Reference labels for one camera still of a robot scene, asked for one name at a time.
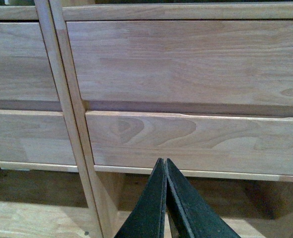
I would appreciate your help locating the upper right wooden drawer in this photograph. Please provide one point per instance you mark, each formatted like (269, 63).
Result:
(209, 62)

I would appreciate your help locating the wooden shelf unit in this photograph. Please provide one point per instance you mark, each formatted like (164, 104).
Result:
(254, 205)
(40, 11)

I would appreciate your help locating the left wooden shelf unit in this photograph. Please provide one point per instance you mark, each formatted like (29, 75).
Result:
(40, 11)

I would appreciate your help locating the wooden drawer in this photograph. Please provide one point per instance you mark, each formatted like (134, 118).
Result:
(34, 137)
(25, 72)
(201, 143)
(209, 62)

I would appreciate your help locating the right wooden shelf unit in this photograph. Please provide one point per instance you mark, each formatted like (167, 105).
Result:
(254, 205)

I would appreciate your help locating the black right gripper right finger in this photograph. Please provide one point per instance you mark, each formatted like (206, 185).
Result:
(189, 215)

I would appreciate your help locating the upper left wooden drawer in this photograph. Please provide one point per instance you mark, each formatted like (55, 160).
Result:
(25, 72)

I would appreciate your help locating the lower right wooden drawer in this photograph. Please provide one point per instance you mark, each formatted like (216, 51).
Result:
(201, 143)

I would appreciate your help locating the lower left wooden drawer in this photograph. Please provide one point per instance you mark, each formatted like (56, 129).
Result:
(34, 137)

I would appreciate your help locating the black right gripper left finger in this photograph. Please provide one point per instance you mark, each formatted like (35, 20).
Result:
(147, 219)

